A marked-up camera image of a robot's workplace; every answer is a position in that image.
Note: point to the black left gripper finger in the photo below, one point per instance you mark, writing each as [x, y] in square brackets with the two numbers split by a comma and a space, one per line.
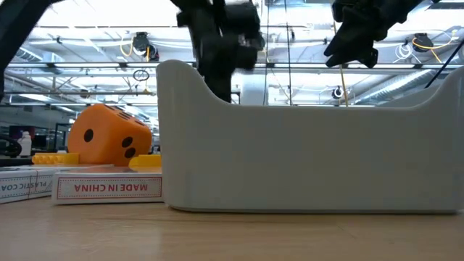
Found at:
[219, 87]

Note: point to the red-printed playing card box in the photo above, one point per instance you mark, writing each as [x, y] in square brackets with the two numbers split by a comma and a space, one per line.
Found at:
[108, 188]

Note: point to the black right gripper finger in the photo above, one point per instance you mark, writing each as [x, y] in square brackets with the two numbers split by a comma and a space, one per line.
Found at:
[359, 57]
[348, 45]

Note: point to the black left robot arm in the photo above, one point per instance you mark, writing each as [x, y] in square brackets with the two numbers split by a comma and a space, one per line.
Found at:
[14, 29]

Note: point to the white plastic bin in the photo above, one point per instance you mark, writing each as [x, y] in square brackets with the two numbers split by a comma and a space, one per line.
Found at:
[290, 159]

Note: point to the white plastic bottle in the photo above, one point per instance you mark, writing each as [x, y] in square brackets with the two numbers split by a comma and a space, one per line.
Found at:
[24, 145]

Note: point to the dark monitor screen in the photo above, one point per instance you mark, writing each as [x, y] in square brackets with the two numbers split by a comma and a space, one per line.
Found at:
[21, 130]

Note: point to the orange foam die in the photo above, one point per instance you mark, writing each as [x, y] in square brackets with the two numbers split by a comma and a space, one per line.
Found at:
[105, 137]

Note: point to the blue-printed playing card box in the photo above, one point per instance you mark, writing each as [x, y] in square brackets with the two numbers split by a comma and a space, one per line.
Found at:
[21, 186]

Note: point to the black rack frame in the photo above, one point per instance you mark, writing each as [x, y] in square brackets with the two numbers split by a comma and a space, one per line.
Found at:
[55, 139]

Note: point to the long yellow toy brick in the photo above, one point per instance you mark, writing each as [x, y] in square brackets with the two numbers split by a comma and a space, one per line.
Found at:
[54, 158]

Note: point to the white building column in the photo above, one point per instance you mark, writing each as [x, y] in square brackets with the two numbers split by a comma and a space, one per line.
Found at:
[253, 90]

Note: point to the short yellow toy brick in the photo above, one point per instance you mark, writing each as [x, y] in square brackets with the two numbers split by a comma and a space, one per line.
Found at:
[146, 161]

